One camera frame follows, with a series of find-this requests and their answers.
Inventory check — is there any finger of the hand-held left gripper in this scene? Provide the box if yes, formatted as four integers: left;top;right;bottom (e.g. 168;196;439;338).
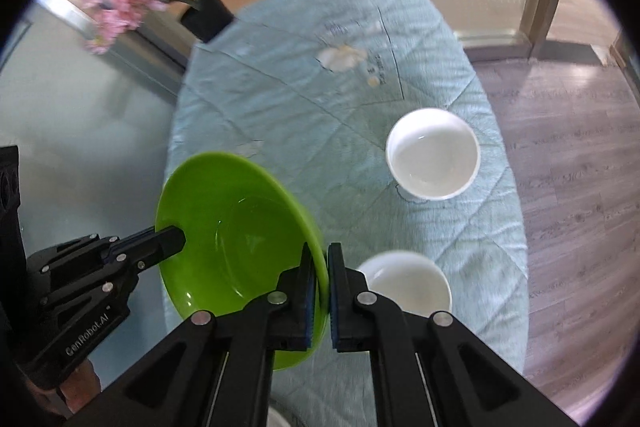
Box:
107;225;187;275
102;229;160;254

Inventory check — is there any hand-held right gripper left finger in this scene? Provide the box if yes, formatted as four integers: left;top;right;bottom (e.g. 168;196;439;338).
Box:
65;243;321;427

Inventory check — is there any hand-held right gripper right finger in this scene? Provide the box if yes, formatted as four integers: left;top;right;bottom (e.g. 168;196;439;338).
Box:
326;242;581;427

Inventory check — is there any green plastic bowl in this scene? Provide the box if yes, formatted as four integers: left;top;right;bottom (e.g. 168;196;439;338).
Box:
155;151;331;372

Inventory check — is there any large white bowl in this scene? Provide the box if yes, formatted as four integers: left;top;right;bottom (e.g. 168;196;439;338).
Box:
356;251;453;318

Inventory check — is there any small white bowl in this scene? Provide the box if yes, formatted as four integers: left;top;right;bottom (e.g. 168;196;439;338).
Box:
385;108;482;202

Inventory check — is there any teal quilted tablecloth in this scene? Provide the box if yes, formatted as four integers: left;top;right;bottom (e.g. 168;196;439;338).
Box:
162;0;530;427

